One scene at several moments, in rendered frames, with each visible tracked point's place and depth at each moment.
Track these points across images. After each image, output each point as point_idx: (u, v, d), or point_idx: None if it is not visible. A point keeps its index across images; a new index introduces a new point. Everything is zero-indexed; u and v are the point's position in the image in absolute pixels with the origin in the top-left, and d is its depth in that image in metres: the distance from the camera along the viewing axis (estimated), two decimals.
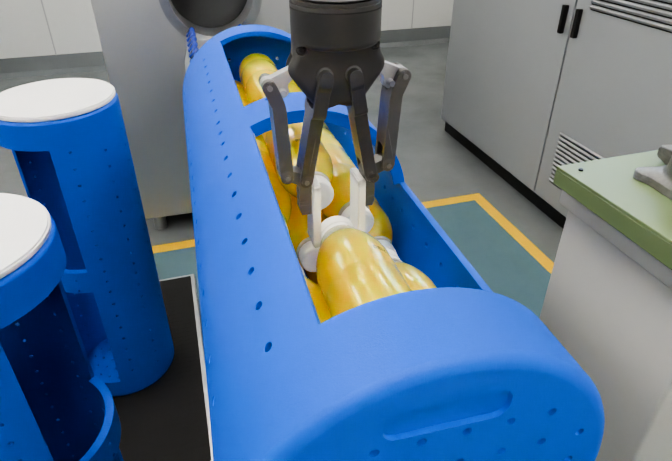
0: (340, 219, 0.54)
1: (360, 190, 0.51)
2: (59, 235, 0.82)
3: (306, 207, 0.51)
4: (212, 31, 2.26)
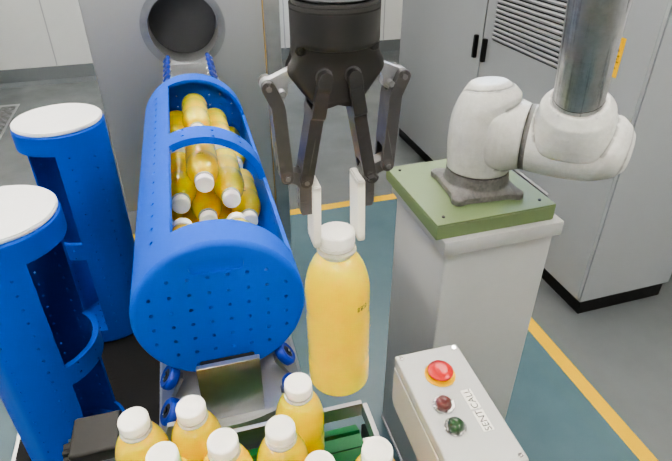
0: (344, 246, 0.53)
1: (360, 190, 0.51)
2: (62, 210, 1.33)
3: (306, 207, 0.51)
4: (186, 56, 2.77)
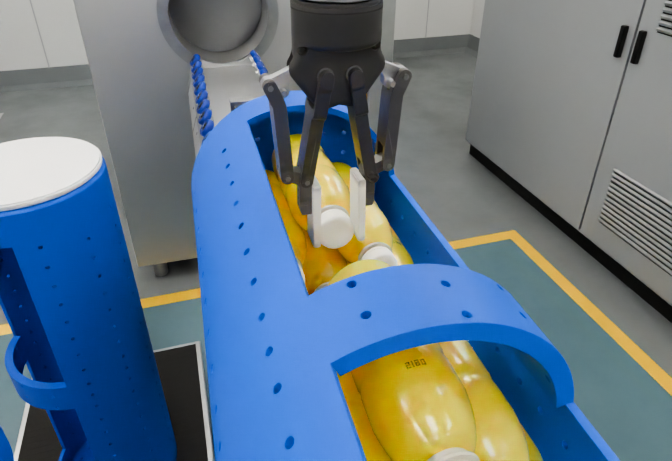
0: None
1: (360, 190, 0.51)
2: (2, 444, 0.53)
3: (306, 207, 0.51)
4: (220, 56, 1.96)
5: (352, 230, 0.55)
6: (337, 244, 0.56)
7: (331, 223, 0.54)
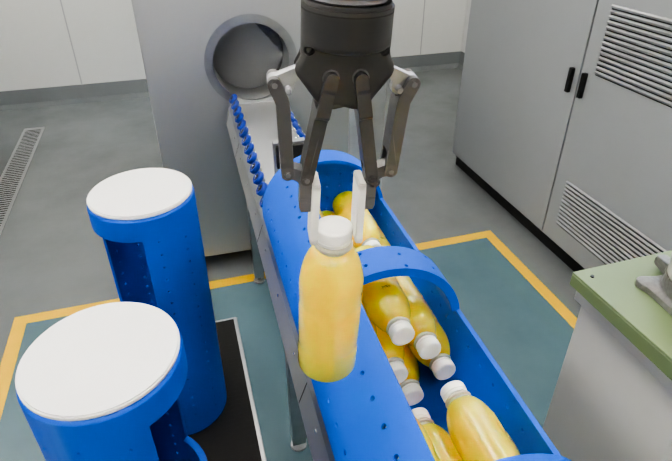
0: None
1: (360, 193, 0.51)
2: None
3: (305, 204, 0.52)
4: (250, 93, 2.48)
5: (350, 224, 0.55)
6: (339, 242, 0.54)
7: (327, 218, 0.56)
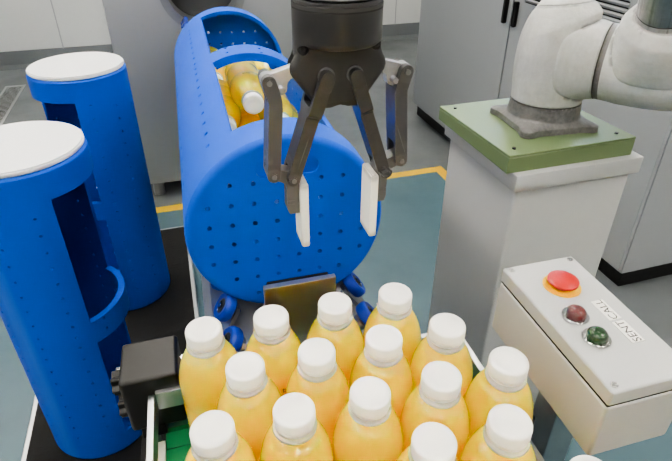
0: (457, 342, 0.56)
1: (373, 185, 0.51)
2: (88, 147, 1.21)
3: (294, 206, 0.51)
4: None
5: (349, 299, 0.61)
6: (342, 318, 0.59)
7: (327, 296, 0.61)
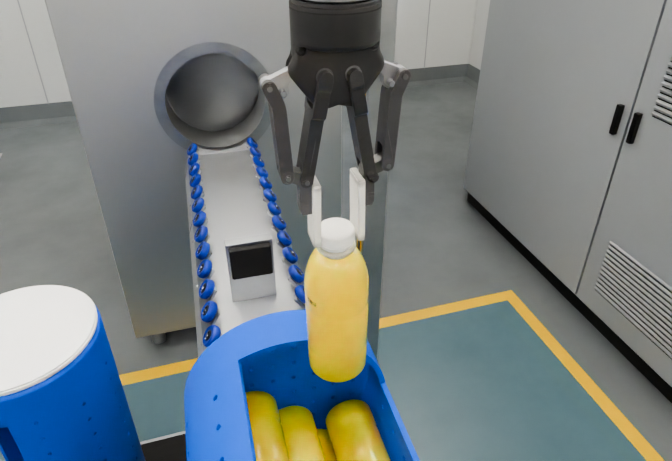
0: None
1: (360, 190, 0.51)
2: None
3: (306, 207, 0.51)
4: (217, 138, 1.97)
5: None
6: None
7: None
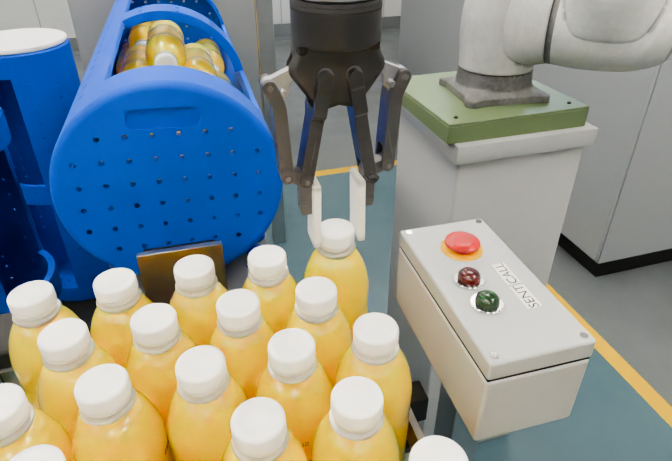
0: (324, 308, 0.48)
1: (360, 190, 0.51)
2: (5, 119, 1.13)
3: (306, 207, 0.51)
4: None
5: (210, 262, 0.53)
6: (198, 283, 0.51)
7: (187, 259, 0.53)
